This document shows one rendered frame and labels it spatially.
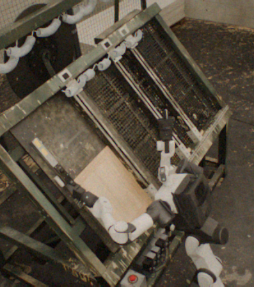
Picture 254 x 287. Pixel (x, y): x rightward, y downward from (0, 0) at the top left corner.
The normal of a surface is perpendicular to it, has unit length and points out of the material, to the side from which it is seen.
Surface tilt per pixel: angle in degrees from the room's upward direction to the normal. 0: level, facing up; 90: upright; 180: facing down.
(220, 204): 0
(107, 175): 52
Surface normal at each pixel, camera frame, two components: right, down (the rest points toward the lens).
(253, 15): -0.67, 0.52
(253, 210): -0.14, -0.79
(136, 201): 0.57, -0.30
